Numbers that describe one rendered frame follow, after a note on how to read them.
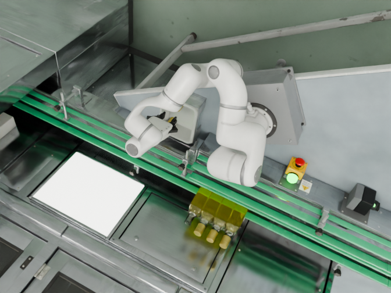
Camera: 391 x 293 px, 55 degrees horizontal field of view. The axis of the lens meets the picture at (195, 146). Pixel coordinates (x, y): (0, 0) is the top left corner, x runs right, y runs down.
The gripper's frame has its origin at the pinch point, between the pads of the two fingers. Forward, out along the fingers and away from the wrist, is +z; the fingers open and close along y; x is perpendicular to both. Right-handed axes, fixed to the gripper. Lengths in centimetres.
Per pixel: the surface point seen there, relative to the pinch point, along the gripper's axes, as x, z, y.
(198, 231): -31.4, -19.8, 31.1
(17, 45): -3, 10, -89
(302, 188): -10, 8, 62
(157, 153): -22.3, 3.7, -2.5
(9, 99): -15, -15, -71
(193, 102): 8.7, 6.2, 7.0
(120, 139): -23.0, 2.2, -21.7
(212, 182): -21.2, -0.1, 26.6
